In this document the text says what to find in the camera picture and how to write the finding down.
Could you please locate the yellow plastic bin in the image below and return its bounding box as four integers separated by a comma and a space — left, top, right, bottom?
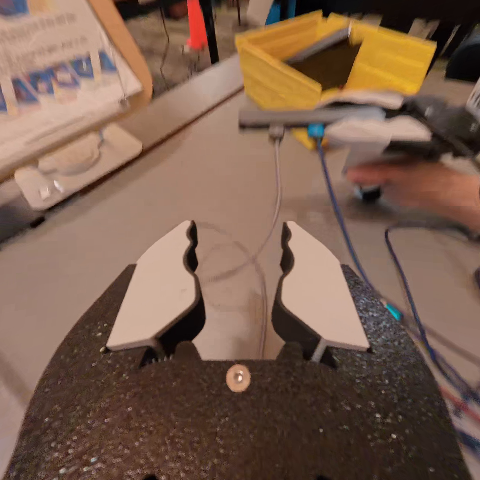
235, 10, 437, 151

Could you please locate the grey braided cable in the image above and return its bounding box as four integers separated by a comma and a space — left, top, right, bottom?
193, 125, 286, 360

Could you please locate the orange traffic cone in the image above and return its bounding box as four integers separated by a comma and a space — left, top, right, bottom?
186, 0, 209, 50

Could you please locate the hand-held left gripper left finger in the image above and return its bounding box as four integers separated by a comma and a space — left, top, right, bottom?
106, 220, 207, 351

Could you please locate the blue black cable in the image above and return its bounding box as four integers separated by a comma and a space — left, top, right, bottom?
307, 123, 480, 398

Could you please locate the grey slim usb hub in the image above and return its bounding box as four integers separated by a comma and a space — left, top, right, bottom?
239, 104, 387, 131

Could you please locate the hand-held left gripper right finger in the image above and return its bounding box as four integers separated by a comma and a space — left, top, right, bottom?
272, 220, 371, 363

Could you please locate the person's right hand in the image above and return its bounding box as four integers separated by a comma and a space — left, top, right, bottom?
345, 161, 480, 233

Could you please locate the white card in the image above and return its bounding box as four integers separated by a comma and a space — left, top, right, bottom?
14, 124, 144, 211

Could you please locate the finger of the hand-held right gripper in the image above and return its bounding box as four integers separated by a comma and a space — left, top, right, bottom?
324, 115, 433, 151
319, 90, 406, 110

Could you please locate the black bin divider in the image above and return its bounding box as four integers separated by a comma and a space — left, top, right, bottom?
289, 37, 364, 91

